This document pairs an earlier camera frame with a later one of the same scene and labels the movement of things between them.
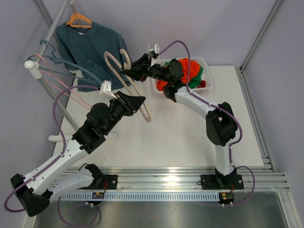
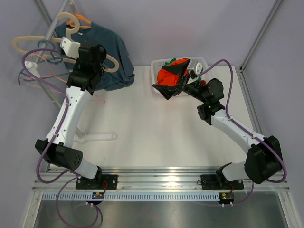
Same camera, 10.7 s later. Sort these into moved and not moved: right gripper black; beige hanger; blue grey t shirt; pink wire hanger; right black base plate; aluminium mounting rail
Moved: right gripper black; pink wire hanger; beige hanger
Not moved: aluminium mounting rail; blue grey t shirt; right black base plate
